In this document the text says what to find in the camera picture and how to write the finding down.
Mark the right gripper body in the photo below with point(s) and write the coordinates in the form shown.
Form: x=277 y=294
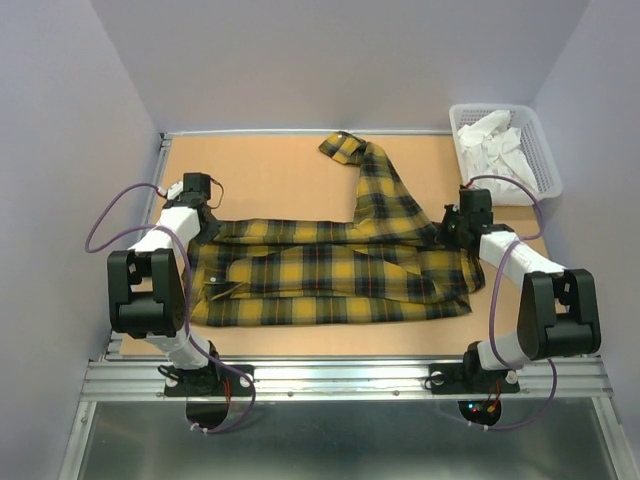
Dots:
x=450 y=230

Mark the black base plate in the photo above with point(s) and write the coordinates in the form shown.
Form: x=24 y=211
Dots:
x=456 y=379
x=210 y=381

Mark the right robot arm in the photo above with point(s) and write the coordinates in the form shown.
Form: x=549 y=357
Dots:
x=558 y=313

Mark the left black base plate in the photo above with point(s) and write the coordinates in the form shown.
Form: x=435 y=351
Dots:
x=210 y=381

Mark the yellow plaid long sleeve shirt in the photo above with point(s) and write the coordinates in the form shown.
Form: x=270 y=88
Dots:
x=383 y=266

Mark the white shirt in basket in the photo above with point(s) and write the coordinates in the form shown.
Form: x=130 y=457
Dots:
x=490 y=147

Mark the aluminium mounting rail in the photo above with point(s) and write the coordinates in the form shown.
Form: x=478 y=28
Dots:
x=323 y=378

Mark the white plastic laundry basket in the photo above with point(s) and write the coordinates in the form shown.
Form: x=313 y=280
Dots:
x=534 y=143

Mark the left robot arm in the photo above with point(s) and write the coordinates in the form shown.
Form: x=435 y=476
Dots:
x=147 y=297

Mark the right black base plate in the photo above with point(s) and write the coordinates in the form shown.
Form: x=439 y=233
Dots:
x=456 y=379

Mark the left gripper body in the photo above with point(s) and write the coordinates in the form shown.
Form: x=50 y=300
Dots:
x=209 y=231

